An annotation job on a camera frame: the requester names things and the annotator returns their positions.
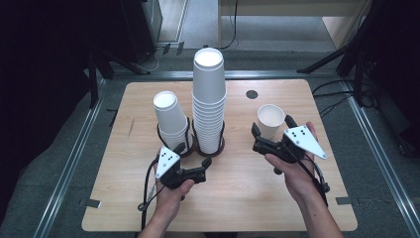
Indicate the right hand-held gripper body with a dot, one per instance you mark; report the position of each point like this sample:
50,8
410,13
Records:
305,140

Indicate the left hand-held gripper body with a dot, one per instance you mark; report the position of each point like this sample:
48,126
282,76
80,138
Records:
167,162

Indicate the white paper cup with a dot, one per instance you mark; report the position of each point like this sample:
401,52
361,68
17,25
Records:
270,119

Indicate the short stack of white cups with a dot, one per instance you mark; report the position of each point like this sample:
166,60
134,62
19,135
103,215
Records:
170,115

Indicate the person's left hand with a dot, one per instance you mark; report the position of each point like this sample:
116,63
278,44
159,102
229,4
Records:
170,200

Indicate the person's right hand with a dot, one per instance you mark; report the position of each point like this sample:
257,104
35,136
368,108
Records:
297,180

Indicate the tall stack of white cups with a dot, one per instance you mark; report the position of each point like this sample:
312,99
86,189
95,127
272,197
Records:
209,99

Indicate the grey tape strip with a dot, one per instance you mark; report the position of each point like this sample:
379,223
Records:
344,200
92,203

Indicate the black tripod stand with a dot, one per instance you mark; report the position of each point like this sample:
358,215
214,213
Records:
350,49

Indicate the light wooden furniture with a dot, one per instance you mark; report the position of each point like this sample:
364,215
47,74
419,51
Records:
297,8

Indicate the black metal stand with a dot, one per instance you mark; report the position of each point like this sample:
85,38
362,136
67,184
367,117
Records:
99,69

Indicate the black curtain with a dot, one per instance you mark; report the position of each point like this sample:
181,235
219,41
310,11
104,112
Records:
399,66
43,82

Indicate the dark cabinet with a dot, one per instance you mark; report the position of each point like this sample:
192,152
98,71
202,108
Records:
142,26

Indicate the metal floor rail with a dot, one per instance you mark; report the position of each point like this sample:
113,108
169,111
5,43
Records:
379,155
71,165
264,74

